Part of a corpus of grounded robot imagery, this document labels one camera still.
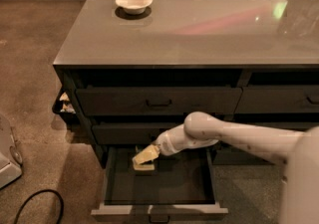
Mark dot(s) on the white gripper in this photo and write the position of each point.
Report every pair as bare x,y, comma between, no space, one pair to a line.
164,145

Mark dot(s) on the green and yellow sponge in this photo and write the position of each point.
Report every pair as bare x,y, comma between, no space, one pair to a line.
144,167

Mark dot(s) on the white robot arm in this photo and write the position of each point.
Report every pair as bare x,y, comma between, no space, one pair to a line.
296,151

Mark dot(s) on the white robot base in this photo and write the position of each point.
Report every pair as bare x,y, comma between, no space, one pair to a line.
10,158

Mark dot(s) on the open bottom left drawer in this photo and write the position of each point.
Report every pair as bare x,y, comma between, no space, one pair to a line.
180,188

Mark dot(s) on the top left drawer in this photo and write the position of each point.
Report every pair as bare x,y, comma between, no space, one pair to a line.
157,100

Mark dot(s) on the bottom right drawer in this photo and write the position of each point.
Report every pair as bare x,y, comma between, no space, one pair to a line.
225,154

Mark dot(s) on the grey drawer cabinet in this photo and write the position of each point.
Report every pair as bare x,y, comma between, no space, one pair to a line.
190,43

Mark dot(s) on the top right drawer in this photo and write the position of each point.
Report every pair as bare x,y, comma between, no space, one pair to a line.
279,99

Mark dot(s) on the black bin with items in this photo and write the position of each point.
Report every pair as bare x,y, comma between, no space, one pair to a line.
64,109

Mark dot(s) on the white bowl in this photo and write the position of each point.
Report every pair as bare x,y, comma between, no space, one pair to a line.
134,7

